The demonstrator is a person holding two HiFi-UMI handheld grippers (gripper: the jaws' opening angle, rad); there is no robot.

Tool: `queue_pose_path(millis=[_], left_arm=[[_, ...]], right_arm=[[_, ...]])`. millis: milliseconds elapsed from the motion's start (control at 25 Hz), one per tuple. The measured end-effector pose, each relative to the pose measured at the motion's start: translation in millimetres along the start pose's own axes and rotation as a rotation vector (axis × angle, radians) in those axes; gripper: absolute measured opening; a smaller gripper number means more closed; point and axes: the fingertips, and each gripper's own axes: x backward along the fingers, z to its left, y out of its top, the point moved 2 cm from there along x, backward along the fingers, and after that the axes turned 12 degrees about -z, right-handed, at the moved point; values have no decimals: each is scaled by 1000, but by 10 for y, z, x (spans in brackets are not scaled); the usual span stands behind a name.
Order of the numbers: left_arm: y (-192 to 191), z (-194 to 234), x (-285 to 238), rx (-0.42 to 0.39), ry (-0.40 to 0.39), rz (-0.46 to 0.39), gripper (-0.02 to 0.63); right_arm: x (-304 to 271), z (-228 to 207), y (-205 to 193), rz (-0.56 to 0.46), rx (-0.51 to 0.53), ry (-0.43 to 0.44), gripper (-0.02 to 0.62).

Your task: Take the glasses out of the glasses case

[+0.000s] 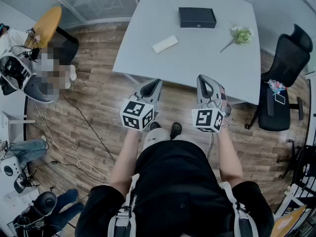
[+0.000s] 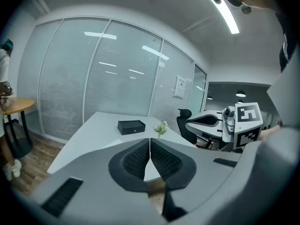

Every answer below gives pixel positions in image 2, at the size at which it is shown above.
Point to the round wooden table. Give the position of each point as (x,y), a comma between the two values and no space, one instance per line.
(18,104)

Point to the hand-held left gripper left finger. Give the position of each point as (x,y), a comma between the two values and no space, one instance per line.
(93,172)

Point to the round ceiling sensor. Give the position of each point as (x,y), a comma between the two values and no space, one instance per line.
(246,9)

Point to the person's black shirt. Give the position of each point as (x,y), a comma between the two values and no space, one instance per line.
(287,43)

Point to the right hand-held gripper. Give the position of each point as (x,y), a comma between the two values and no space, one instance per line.
(248,128)

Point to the black rectangular box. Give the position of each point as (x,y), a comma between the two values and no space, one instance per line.
(131,126)

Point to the black office chair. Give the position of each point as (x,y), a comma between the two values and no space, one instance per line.
(182,123)

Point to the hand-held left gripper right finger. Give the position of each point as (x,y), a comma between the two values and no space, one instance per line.
(201,167)

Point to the black pendant lamp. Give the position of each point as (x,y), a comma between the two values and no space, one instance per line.
(209,98)
(240,93)

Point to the white and green flower sprig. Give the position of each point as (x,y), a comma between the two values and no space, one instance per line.
(161,128)

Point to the long ceiling light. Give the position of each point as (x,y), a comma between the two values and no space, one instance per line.
(225,10)

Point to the person's right forearm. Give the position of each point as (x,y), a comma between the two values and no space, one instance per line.
(270,131)

